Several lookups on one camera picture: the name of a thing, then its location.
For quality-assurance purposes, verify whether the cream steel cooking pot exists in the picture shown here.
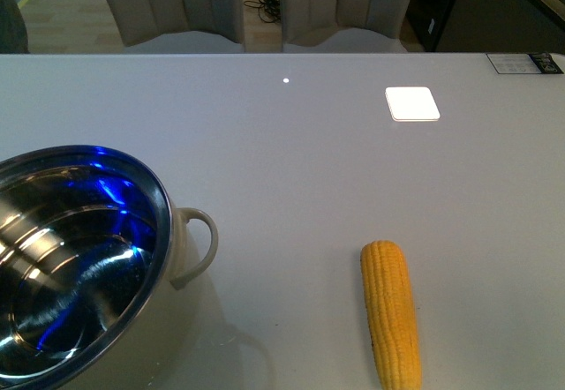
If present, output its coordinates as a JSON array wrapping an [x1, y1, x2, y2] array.
[[1, 146, 219, 389]]

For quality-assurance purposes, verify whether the beige upholstered chair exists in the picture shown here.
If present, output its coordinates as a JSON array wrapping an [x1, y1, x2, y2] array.
[[280, 0, 410, 54], [106, 0, 245, 55]]

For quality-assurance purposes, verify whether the right beige upholstered chair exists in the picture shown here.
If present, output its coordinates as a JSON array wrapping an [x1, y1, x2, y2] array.
[[280, 0, 410, 54]]

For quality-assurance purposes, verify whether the dark grey cabinet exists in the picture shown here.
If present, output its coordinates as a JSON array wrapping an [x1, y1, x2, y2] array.
[[407, 0, 456, 51]]

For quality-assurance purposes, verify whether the black white table label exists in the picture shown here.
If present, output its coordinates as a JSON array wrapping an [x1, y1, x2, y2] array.
[[486, 52, 564, 75]]

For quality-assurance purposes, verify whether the left beige upholstered chair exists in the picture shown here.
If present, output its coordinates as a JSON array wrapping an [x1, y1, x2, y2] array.
[[106, 0, 245, 55]]

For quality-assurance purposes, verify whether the yellow corn cob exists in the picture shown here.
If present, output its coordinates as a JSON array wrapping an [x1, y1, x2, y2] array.
[[360, 240, 422, 389]]

